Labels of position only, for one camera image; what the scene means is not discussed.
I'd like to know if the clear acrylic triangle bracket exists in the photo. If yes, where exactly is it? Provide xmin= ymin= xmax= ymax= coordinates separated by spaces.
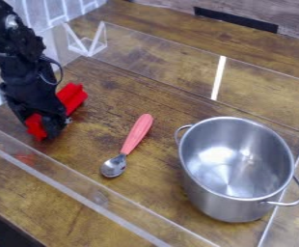
xmin=62 ymin=21 xmax=108 ymax=57

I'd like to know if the silver steel pot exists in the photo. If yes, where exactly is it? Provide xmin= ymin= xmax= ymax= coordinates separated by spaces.
xmin=173 ymin=116 xmax=299 ymax=223

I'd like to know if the spoon with pink handle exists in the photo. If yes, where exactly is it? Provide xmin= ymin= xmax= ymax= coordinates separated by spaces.
xmin=100 ymin=114 xmax=153 ymax=178

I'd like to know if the black strip on table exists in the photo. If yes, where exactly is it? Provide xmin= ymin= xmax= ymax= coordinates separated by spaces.
xmin=193 ymin=7 xmax=278 ymax=34

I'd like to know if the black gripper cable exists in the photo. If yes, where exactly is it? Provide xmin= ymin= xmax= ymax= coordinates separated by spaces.
xmin=37 ymin=55 xmax=65 ymax=87

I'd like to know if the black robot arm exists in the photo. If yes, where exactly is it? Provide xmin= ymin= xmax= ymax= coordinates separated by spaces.
xmin=0 ymin=0 xmax=66 ymax=139

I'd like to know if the red rectangular block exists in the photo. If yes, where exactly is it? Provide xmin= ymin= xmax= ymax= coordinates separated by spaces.
xmin=24 ymin=82 xmax=88 ymax=141

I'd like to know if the clear acrylic front barrier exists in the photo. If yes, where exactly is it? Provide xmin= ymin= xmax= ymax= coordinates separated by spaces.
xmin=0 ymin=130 xmax=218 ymax=247

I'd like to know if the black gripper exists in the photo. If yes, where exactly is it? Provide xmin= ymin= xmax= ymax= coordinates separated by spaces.
xmin=0 ymin=63 xmax=68 ymax=139

